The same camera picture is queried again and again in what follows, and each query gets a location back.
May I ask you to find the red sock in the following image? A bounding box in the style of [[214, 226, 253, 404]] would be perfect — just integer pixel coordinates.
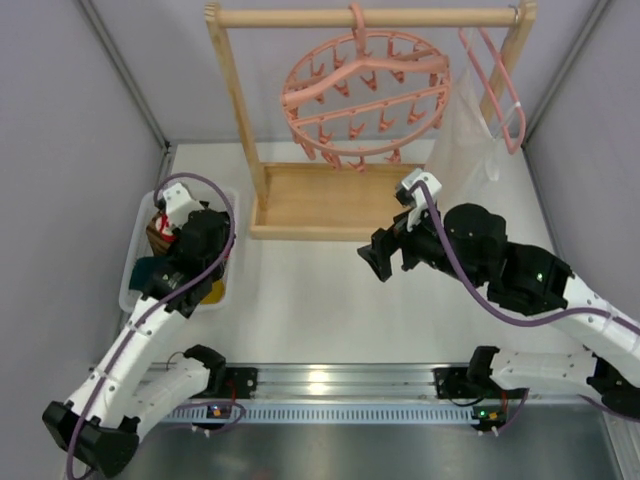
[[155, 213, 176, 244]]

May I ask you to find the teal sock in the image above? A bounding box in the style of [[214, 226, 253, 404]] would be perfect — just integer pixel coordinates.
[[128, 256, 166, 291]]

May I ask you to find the pink round clip hanger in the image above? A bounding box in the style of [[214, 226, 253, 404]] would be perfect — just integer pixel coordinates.
[[280, 3, 452, 172]]

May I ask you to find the brown striped sock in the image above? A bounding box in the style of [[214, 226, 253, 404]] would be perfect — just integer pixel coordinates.
[[145, 211, 175, 256]]

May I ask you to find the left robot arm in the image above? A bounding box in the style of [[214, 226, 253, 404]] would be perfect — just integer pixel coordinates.
[[42, 204, 236, 478]]

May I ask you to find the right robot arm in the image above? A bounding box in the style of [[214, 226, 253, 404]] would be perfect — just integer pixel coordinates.
[[357, 203, 639, 420]]

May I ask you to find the pink clothes hanger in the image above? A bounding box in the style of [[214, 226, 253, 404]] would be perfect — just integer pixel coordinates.
[[457, 26, 527, 155]]

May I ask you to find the white plastic basket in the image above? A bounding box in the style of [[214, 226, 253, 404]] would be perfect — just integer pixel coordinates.
[[119, 185, 237, 313]]

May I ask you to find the yellow sock in basket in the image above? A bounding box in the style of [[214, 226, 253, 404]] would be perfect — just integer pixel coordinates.
[[200, 279, 226, 305]]

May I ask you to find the wooden clothes rack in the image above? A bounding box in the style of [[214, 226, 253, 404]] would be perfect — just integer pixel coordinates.
[[205, 1, 537, 241]]

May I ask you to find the white sheer garment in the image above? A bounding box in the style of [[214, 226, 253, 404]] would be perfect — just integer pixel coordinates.
[[425, 69, 499, 211]]

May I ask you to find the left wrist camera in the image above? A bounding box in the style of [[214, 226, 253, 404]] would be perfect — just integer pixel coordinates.
[[159, 182, 204, 233]]

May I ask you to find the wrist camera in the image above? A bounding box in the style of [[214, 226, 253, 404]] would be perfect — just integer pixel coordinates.
[[159, 182, 204, 233], [395, 168, 442, 232]]

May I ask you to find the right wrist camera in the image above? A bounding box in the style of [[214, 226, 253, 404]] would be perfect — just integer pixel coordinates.
[[395, 168, 442, 232]]

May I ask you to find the aluminium mounting rail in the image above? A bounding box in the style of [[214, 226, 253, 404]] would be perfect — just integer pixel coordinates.
[[79, 362, 626, 427]]

